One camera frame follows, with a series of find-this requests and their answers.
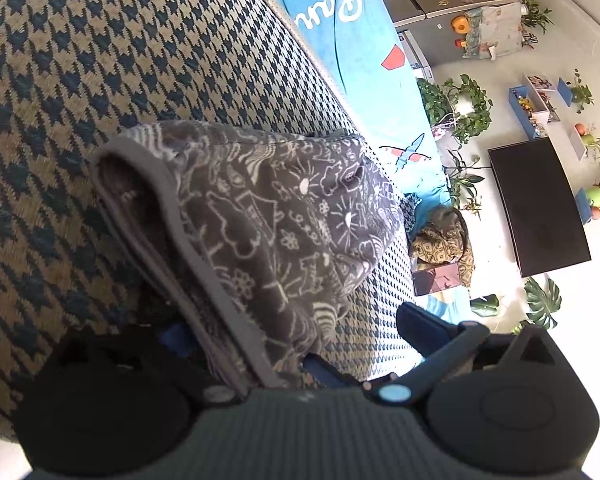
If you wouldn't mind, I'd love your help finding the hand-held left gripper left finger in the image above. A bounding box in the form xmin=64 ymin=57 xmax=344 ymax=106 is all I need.
xmin=55 ymin=321 xmax=241 ymax=407

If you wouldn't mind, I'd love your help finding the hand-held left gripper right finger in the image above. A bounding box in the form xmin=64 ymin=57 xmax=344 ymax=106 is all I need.
xmin=362 ymin=301 xmax=556 ymax=406

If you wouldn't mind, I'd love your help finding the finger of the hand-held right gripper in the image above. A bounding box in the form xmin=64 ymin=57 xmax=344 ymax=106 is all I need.
xmin=302 ymin=354 xmax=398 ymax=390

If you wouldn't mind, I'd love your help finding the grey doodle-print fleece jacket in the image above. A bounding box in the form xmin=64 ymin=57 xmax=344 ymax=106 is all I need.
xmin=90 ymin=120 xmax=406 ymax=391

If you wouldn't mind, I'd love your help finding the brown patterned cushion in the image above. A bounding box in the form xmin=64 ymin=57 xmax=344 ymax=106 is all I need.
xmin=411 ymin=207 xmax=476 ymax=288

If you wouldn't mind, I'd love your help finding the monstera plant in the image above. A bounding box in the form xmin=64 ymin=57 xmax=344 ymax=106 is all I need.
xmin=470 ymin=277 xmax=563 ymax=333

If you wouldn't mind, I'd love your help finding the potted leafy plant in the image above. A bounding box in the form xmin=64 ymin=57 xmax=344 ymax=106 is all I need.
xmin=442 ymin=150 xmax=486 ymax=216

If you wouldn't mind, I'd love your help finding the black television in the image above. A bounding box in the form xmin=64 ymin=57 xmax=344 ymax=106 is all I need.
xmin=487 ymin=136 xmax=592 ymax=278

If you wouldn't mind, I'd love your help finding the potted pothos plant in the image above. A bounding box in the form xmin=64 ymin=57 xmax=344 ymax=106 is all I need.
xmin=417 ymin=75 xmax=493 ymax=146

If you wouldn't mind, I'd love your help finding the small white freezer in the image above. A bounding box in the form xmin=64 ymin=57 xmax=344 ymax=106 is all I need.
xmin=395 ymin=30 xmax=433 ymax=81

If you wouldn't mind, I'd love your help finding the houndstooth sofa seat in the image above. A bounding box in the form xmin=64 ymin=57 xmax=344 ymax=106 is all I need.
xmin=0 ymin=0 xmax=431 ymax=441

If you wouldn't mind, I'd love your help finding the floral fridge cover cloth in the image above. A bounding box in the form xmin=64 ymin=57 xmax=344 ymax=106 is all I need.
xmin=460 ymin=2 xmax=526 ymax=61

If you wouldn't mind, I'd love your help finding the small potted plant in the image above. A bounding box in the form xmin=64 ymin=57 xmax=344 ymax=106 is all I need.
xmin=520 ymin=0 xmax=553 ymax=31

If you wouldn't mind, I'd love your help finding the white corner wall shelf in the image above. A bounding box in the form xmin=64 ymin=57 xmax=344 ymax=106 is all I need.
xmin=570 ymin=125 xmax=588 ymax=158

